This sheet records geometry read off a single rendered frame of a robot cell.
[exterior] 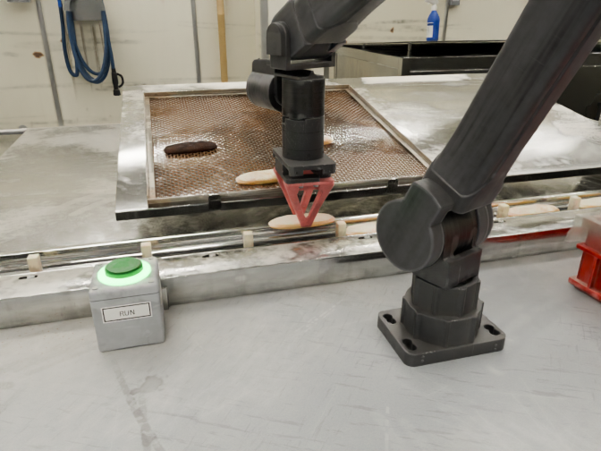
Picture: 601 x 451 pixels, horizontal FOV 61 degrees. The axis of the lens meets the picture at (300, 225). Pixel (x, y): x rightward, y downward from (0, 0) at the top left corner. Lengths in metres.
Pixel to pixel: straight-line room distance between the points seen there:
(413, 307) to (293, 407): 0.17
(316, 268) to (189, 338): 0.19
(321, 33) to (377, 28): 4.14
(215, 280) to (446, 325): 0.28
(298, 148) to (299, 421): 0.35
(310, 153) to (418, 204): 0.22
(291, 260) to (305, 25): 0.29
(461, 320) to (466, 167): 0.16
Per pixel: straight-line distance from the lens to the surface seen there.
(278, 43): 0.65
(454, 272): 0.53
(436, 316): 0.56
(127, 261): 0.59
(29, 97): 4.50
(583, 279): 0.76
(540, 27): 0.45
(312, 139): 0.68
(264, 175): 0.85
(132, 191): 0.85
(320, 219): 0.73
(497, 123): 0.47
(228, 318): 0.63
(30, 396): 0.58
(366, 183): 0.86
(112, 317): 0.58
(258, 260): 0.66
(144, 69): 4.38
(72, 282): 0.67
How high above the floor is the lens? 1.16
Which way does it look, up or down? 23 degrees down
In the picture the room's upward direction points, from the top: straight up
